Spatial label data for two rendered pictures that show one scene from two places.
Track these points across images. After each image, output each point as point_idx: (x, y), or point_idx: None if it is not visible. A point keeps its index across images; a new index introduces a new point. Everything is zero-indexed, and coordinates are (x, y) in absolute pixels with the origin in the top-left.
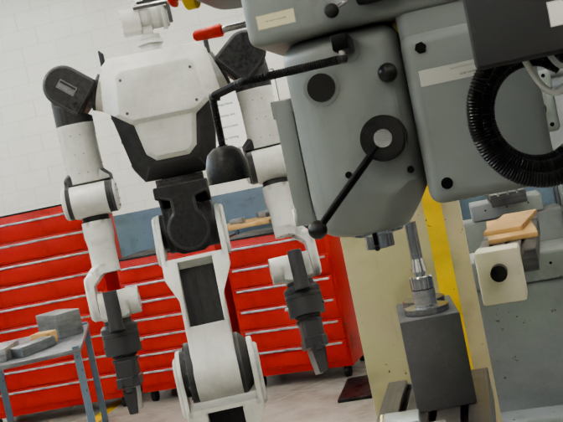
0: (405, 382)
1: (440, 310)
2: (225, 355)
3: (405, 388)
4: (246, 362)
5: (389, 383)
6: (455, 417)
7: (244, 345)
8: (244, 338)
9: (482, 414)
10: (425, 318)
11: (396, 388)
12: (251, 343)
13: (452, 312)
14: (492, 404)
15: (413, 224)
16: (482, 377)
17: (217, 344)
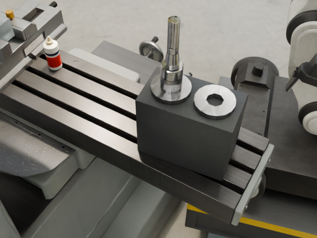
0: (256, 147)
1: (151, 90)
2: (293, 12)
3: (239, 141)
4: (291, 29)
5: (264, 137)
6: (121, 127)
7: (302, 21)
8: (313, 20)
9: (107, 140)
10: (148, 80)
11: (244, 136)
12: (304, 25)
13: (138, 96)
14: (157, 177)
15: (167, 22)
16: (205, 188)
17: (300, 2)
